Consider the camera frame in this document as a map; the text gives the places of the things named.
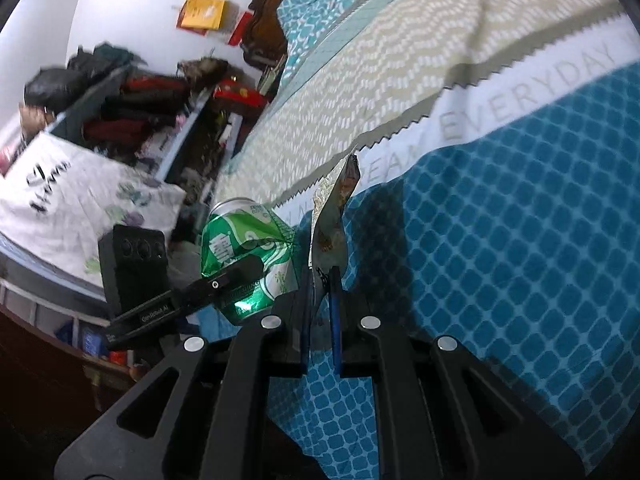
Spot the white printed cloth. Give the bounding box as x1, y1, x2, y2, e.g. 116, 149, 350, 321
0, 132, 187, 292

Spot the red wall hanging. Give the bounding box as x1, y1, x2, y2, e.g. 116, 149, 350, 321
229, 10, 254, 46

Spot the silver snack wrapper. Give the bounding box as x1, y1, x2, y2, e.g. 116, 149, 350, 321
308, 147, 362, 307

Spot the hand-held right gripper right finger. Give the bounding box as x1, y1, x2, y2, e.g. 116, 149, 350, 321
329, 266, 587, 480

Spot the green crushed can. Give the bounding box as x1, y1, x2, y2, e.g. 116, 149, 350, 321
199, 197, 301, 329

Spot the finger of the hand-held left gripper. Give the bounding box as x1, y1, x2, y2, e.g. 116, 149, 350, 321
179, 258, 265, 314

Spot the teal patterned blanket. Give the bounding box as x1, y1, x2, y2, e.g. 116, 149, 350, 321
197, 0, 640, 480

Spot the red box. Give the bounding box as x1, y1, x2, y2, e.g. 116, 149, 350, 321
213, 79, 267, 108

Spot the black bag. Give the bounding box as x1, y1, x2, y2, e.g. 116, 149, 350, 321
23, 66, 87, 109

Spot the brown wooden headboard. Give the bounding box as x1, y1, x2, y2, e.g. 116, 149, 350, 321
242, 0, 317, 69

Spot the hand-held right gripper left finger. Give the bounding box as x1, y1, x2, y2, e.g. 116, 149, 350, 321
54, 266, 312, 480

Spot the dark wooden cabinet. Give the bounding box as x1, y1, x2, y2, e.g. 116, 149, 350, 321
0, 280, 153, 461

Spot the brown furry item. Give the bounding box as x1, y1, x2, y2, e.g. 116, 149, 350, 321
177, 57, 230, 82

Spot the grey open shelf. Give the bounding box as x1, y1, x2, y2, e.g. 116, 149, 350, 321
45, 60, 242, 203

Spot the yellow wall poster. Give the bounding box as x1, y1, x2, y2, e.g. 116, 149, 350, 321
177, 0, 227, 36

